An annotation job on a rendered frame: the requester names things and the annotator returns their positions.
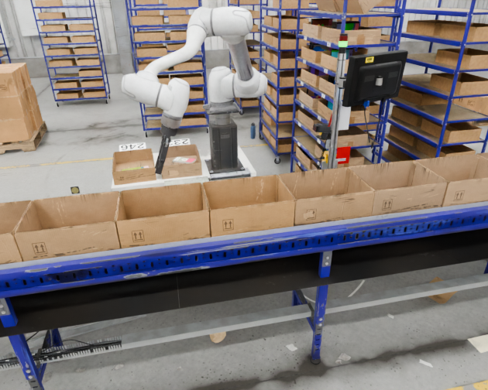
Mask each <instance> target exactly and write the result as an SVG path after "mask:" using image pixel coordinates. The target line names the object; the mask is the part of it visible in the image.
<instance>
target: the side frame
mask: <svg viewBox="0 0 488 390"><path fill-rule="evenodd" d="M480 215H481V216H480ZM485 216H486V218H485V220H483V219H484V217H485ZM457 218H458V219H457ZM473 218H475V219H474V222H473ZM463 219H464V220H463ZM462 220H463V223H462ZM435 221H436V222H435ZM451 221H452V225H450V224H451ZM440 222H441V226H440V227H439V224H440ZM456 222H457V223H456ZM423 223H424V224H423ZM412 224H413V225H412ZM429 224H430V225H429ZM428 225H429V228H428ZM400 226H401V227H400ZM417 226H418V229H417V230H416V227H417ZM406 227H407V228H406ZM405 228H406V231H405V232H404V229H405ZM483 228H488V205H486V206H481V207H470V208H463V209H457V210H446V211H440V212H434V213H428V214H417V215H411V216H404V217H393V218H387V219H381V220H375V221H364V222H358V223H351V224H340V225H335V226H328V227H317V228H312V229H305V230H299V231H288V232H282V233H276V234H265V235H259V236H252V237H247V238H235V239H229V240H223V241H212V242H206V243H200V244H194V245H182V246H177V247H170V248H159V249H153V250H147V251H136V252H130V253H124V254H117V255H106V256H101V257H94V258H83V259H78V260H71V261H65V262H54V263H48V264H42V265H31V266H25V267H18V268H12V269H1V270H0V299H1V298H6V297H12V296H22V295H28V294H33V293H43V292H49V291H54V290H60V289H70V288H76V287H82V286H92V285H97V284H102V283H108V282H118V281H124V280H130V279H140V278H146V277H151V276H157V275H166V274H172V273H178V272H188V271H194V270H199V269H209V268H215V267H221V266H226V265H236V264H242V263H247V262H258V261H263V260H269V259H275V258H285V257H290V256H295V255H306V254H311V253H317V252H323V251H333V250H339V249H344V248H354V247H359V246H365V245H375V244H381V243H387V242H392V241H403V240H408V239H414V238H423V237H429V236H435V235H440V234H451V233H456V232H462V231H472V230H478V229H483ZM376 229H377V230H376ZM393 229H394V233H393V234H392V232H393ZM375 230H376V231H375ZM363 231H364V232H363ZM381 231H383V233H382V235H380V232H381ZM369 232H370V236H369V237H368V235H369ZM350 233H351V234H350ZM338 234H339V235H338ZM357 234H358V238H356V235H357ZM325 236H327V237H325ZM344 236H345V240H344V241H343V238H344ZM312 238H313V239H312ZM331 238H333V241H332V242H331ZM318 239H320V244H318ZM299 240H300V241H299ZM286 241H287V242H286ZM306 241H308V243H307V245H306V246H305V242H306ZM312 242H313V243H312ZM292 243H294V247H293V248H292ZM272 244H273V245H272ZM299 244H300V245H299ZM259 245H260V246H259ZM279 245H281V249H279ZM286 245H287V246H286ZM266 246H267V251H265V247H266ZM245 247H247V248H245ZM252 248H254V252H253V253H252ZM231 249H232V250H231ZM238 250H240V255H238ZM217 251H218V252H217ZM224 252H226V257H224ZM202 253H204V254H202ZM210 254H212V259H210V256H209V255H210ZM188 255H190V256H188ZM217 255H218V256H217ZM195 256H197V257H198V260H197V261H195ZM173 257H175V258H173ZM203 257H204V258H203ZM181 258H182V259H183V261H184V262H183V263H181V262H180V259H181ZM158 259H160V260H158ZM188 259H190V260H188ZM166 260H168V263H169V265H166ZM144 261H145V262H144ZM174 261H175V262H174ZM151 262H153V267H151V264H150V263H151ZM127 263H130V264H127ZM159 263H160V264H159ZM136 264H137V265H138V267H139V269H136ZM112 265H114V266H112ZM144 265H145V266H144ZM120 266H122V268H123V272H121V269H120ZM97 268H98V269H97ZM129 268H130V269H129ZM105 269H107V271H108V273H107V274H106V273H105ZM113 269H114V270H113ZM80 270H82V271H80ZM88 271H91V274H92V275H89V272H88ZM65 272H66V273H65ZM72 273H75V275H76V278H74V277H73V274H72ZM48 274H50V275H48ZM82 274H83V275H82ZM56 275H58V276H59V278H60V280H57V277H56ZM31 276H32V278H31ZM65 276H66V277H65ZM40 278H42V279H43V282H41V281H40ZM14 279H15V280H14ZM23 280H25V281H26V285H24V283H23ZM33 281H34V282H33ZM6 282H8V283H9V286H10V287H7V285H6ZM16 283H17V284H16Z"/></svg>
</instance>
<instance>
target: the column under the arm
mask: <svg viewBox="0 0 488 390"><path fill-rule="evenodd" d="M230 122H231V123H230V124H227V125H216V124H215V120H214V121H209V122H208V125H209V138H210V152H211V159H205V163H206V166H207V167H208V171H209V173H210V174H216V173H230V172H237V171H244V170H245V168H244V166H243V164H242V163H241V161H240V160H239V157H238V132H237V124H236V123H235V122H234V121H233V120H232V119H230Z"/></svg>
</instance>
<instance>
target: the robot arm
mask: <svg viewBox="0 0 488 390"><path fill-rule="evenodd" d="M252 28H253V17H252V14H251V13H250V12H249V11H248V10H246V9H243V8H240V7H220V8H216V9H209V8H206V7H200V8H198V9H196V10H195V11H194V13H193V14H192V16H191V18H190V20H189V23H188V25H187V42H186V45H185V46H184V47H183V48H181V49H179V50H177V51H175V52H173V53H170V54H168V55H166V56H163V57H161V58H159V59H158V60H155V61H153V62H152V63H150V64H149V65H148V66H147V67H146V69H145V70H141V71H140V72H138V73H137V74H127V75H125V76H124V77H123V78H122V92H123V93H124V95H126V96H127V97H129V98H131V99H133V100H134V101H138V102H140V103H143V104H148V105H153V106H156V107H158V108H161V109H163V114H162V118H161V123H162V125H161V128H160V132H161V133H163V136H162V141H161V145H160V150H159V155H158V157H157V160H156V165H155V169H156V171H155V173H156V174H160V175H161V173H162V170H163V165H164V163H165V159H166V157H167V151H168V148H169V145H170V141H171V139H170V137H171V136H175V135H176V134H177V129H178V128H179V127H180V124H181V120H182V118H183V115H184V112H185V111H186V109H187V105H188V102H189V95H190V86H189V84H188V82H186V81H185V80H181V79H179V78H174V79H172V80H171V81H170V82H169V84H168V85H165V84H161V83H159V79H158V77H157V74H158V73H159V72H161V71H163V70H166V69H168V68H171V67H173V66H176V65H178V64H180V63H183V62H185V61H187V60H189V59H190V58H192V57H193V56H194V55H195V54H196V53H197V52H198V51H199V49H200V47H201V45H202V43H203V42H204V40H205V38H207V37H210V36H220V37H221V38H222V39H223V40H224V41H226V42H227V44H228V47H229V51H230V53H231V56H232V60H233V63H234V65H235V69H236V74H233V73H231V70H230V69H229V68H227V67H215V68H213V69H212V70H211V73H210V75H209V79H208V91H209V97H210V103H209V104H204V105H203V109H210V112H218V111H235V110H236V107H235V106H234V104H233V102H232V99H233V98H257V97H259V96H262V95H264V94H265V93H266V90H267V78H266V76H265V75H263V74H262V73H259V72H258V71H257V70H256V69H255V68H254V67H252V64H251V61H250V58H249V52H248V49H247V45H246V40H245V36H246V35H247V34H249V33H250V32H251V30H252Z"/></svg>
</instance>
